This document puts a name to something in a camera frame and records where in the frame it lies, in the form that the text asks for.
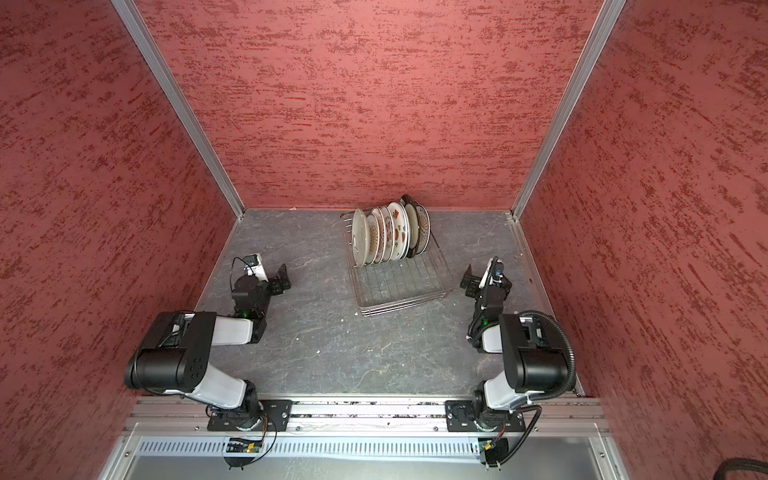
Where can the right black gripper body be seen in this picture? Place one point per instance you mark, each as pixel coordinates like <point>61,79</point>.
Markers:
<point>477,284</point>

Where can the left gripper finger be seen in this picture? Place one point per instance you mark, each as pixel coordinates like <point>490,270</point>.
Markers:
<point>286,283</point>
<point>282,273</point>

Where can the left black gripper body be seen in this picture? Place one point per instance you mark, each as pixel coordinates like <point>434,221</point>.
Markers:
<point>274,283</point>

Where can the watermelon blue rim plate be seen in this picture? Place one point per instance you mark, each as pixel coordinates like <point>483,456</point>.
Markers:
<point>401,230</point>

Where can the large plain white plate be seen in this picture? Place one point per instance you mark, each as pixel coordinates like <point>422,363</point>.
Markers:
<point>360,238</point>

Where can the black striped rim plate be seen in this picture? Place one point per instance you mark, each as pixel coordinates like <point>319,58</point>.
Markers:
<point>414,230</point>

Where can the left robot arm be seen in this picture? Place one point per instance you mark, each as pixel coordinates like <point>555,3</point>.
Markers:
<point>173,358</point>

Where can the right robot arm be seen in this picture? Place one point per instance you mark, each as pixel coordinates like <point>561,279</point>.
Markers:
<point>538,358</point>

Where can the back orange sunburst plate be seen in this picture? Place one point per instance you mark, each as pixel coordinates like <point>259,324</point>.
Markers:
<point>424,229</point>

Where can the orange sunburst plate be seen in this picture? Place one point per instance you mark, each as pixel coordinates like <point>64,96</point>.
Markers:
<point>374,233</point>
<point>380,216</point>
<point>424,229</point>

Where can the red character plate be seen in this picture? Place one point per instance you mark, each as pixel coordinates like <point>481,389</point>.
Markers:
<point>389,233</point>

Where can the left connector board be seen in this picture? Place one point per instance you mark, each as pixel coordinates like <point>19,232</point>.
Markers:
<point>237,445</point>

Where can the connector board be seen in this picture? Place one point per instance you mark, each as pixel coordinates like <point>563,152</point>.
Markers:
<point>493,452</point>
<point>237,445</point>

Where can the right connector board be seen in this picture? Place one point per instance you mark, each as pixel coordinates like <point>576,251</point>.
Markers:
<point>493,452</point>

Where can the right corner aluminium profile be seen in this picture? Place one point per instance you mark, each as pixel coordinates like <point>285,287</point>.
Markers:
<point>604,24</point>

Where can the corner aluminium profile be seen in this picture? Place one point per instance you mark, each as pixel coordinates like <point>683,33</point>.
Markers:
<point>604,24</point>
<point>133,21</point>

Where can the left corner aluminium profile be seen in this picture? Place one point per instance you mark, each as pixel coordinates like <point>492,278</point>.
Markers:
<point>133,21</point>

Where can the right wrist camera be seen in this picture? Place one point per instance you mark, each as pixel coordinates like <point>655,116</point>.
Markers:
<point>493,274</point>

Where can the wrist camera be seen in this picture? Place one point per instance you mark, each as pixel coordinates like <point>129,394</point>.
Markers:
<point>493,274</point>
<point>254,266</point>

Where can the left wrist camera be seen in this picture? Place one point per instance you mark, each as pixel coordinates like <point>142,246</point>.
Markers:
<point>254,266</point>

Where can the wire dish rack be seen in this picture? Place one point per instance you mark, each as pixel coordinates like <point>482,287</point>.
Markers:
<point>396,285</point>

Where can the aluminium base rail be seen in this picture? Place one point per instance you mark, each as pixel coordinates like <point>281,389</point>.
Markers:
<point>384,428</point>

